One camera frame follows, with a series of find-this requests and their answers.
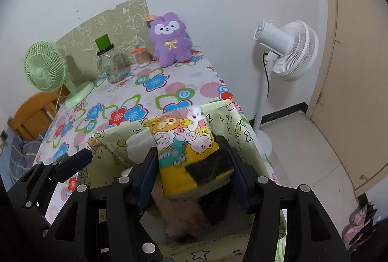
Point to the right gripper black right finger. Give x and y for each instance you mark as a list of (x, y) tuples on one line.
[(310, 233)]

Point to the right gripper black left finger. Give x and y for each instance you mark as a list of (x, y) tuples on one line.
[(103, 224)]

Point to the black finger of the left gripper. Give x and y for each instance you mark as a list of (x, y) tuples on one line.
[(30, 196)]

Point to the yellow cartoon print pouch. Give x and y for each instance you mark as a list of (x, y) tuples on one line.
[(187, 153)]

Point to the white cloth drawstring pouch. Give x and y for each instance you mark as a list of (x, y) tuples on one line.
[(138, 146)]

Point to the black plastic bag bundle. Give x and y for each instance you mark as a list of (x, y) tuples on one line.
[(216, 204)]

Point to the grey plaid bedding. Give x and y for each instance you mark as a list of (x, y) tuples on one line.
[(17, 159)]

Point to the pink black bag on floor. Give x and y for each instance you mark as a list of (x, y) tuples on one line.
[(360, 228)]

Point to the yellow cartoon paper box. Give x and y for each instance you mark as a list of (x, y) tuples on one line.
[(110, 155)]

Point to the green desk fan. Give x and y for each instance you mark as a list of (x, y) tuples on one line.
[(46, 68)]

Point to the pink wooden door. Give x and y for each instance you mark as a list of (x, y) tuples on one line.
[(349, 103)]

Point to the glass mason jar mug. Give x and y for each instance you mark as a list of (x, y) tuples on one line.
[(110, 63)]

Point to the green cup on jar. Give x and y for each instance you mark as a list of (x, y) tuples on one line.
[(104, 43)]

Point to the floral tablecloth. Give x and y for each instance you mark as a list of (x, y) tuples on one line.
[(114, 112)]

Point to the toothpick jar orange lid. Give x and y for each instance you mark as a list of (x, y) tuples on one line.
[(141, 56)]

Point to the white standing fan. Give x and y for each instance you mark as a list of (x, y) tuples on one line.
[(290, 52)]

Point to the purple plush bunny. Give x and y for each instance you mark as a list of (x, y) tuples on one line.
[(169, 37)]

